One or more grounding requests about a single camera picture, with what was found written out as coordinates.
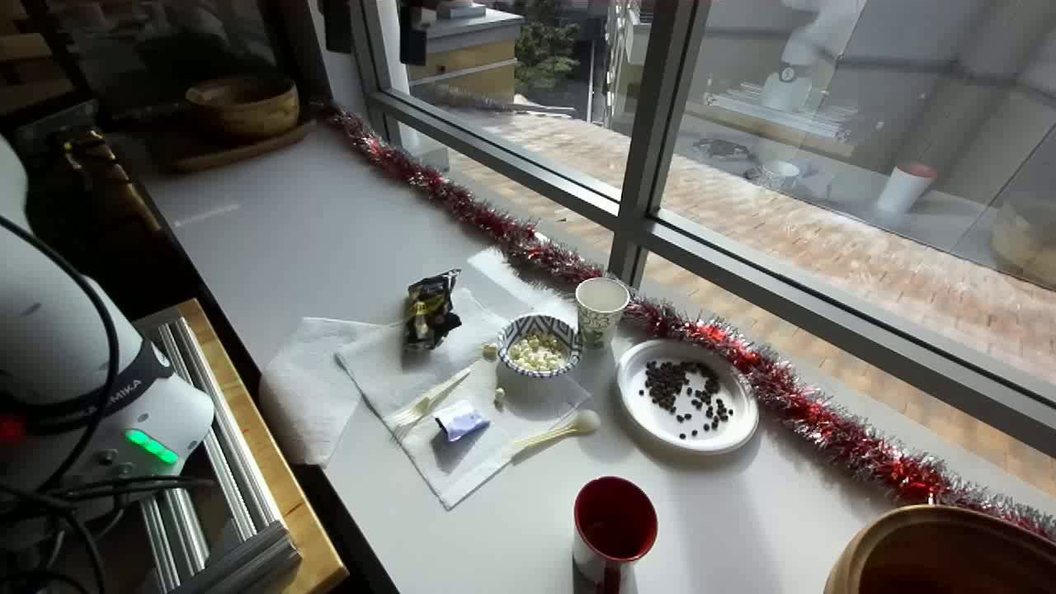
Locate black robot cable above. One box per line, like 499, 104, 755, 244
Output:
0, 211, 212, 594

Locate red white mug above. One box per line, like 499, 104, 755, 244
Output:
567, 471, 662, 594

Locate cream plastic fork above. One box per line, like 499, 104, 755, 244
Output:
388, 361, 479, 434

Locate popcorn heap in bowl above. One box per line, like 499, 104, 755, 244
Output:
505, 334, 573, 375

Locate lavender sachet packet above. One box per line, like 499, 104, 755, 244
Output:
433, 403, 496, 450

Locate patterned white paper cup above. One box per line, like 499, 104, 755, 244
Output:
571, 275, 633, 353

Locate cream plastic spoon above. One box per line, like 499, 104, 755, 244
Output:
505, 406, 604, 463

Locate red tinsel garland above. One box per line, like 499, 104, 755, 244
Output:
322, 107, 1056, 541

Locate small white paper towel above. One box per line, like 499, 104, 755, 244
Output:
258, 314, 381, 469

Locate white bucket red rim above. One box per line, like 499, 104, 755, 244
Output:
870, 161, 940, 217

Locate dark foil snack wrapper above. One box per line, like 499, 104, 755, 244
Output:
398, 266, 465, 353

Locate blue checkered paper bowl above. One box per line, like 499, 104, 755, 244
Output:
496, 314, 582, 389

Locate dark coffee beans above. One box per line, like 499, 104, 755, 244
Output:
641, 358, 740, 441

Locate white round plate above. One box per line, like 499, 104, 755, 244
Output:
612, 337, 762, 455

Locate aluminium extrusion rails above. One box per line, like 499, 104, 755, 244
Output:
134, 314, 303, 594

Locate round wooden tray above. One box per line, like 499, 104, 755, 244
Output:
144, 112, 322, 174

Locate grey window frame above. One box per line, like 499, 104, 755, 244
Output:
351, 0, 1056, 460

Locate wooden board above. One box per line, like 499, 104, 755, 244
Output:
176, 297, 354, 594

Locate wooden bowl top left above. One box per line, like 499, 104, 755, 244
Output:
181, 74, 303, 141

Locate round wooden steamer basket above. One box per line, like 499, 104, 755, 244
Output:
820, 501, 1056, 594

